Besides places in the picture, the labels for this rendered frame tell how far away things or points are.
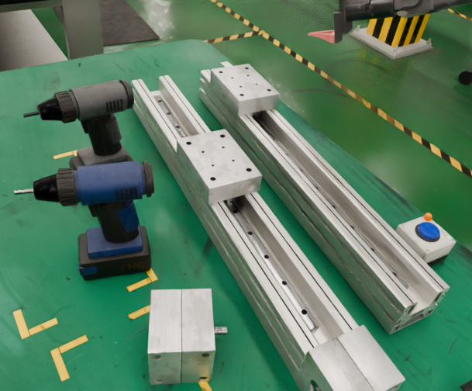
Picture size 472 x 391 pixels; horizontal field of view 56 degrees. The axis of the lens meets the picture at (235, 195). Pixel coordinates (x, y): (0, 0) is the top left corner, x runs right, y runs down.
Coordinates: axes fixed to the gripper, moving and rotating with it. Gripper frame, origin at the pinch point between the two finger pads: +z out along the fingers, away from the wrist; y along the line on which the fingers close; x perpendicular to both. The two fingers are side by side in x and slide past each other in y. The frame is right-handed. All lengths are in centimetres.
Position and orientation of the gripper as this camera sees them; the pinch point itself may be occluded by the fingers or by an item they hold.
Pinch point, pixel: (310, 12)
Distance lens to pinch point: 116.4
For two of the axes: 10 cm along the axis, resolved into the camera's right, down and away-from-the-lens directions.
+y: -1.6, -8.8, -4.6
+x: -4.5, 4.7, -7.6
